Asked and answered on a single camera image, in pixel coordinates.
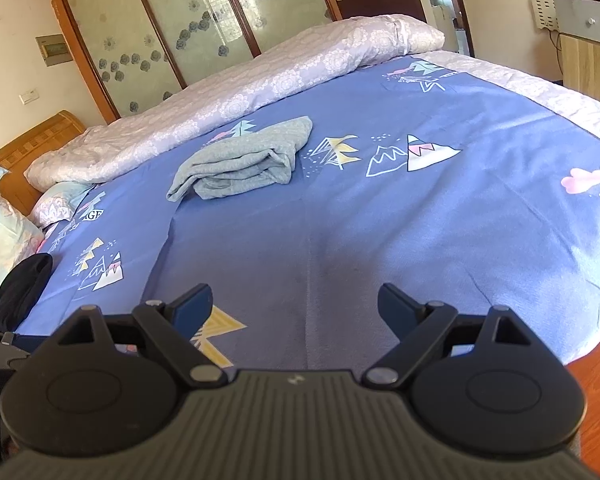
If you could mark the blue printed bed sheet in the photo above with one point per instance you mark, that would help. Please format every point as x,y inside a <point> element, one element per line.
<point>380,220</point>

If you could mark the wooden bed headboard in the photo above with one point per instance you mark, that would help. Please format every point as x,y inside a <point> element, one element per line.
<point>35,145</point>

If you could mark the wooden wardrobe with frosted doors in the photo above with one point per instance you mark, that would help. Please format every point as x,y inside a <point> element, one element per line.
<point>180,10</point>

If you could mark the white vented panel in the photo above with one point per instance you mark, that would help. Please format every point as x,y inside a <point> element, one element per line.
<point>544,10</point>

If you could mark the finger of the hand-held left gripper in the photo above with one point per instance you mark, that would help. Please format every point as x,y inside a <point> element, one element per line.
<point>22,344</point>

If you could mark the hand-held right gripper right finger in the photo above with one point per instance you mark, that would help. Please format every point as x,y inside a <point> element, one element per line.
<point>397,310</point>

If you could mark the white wall switch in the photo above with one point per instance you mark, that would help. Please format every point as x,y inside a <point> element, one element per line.
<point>29,96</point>

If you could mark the wooden cabinet with grey drawer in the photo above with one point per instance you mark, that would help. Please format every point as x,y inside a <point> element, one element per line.
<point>592,60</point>

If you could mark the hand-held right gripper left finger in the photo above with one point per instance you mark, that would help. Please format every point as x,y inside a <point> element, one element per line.
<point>195,310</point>

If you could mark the wall electrical panel box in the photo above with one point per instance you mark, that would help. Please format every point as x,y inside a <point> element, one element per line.
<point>54,50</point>

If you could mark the grey pants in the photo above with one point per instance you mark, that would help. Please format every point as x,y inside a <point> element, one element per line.
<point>240,165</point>

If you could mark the lilac patterned pillow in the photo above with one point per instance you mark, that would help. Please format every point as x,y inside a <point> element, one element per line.
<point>62,205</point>

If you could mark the lilac floral quilt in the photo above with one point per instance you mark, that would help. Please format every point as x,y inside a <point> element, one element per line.
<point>230,90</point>

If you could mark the light blue pillow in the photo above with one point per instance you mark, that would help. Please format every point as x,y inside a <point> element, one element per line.
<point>5,230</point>

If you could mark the black cloth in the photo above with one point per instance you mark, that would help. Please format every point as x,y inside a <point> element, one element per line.
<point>22,285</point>

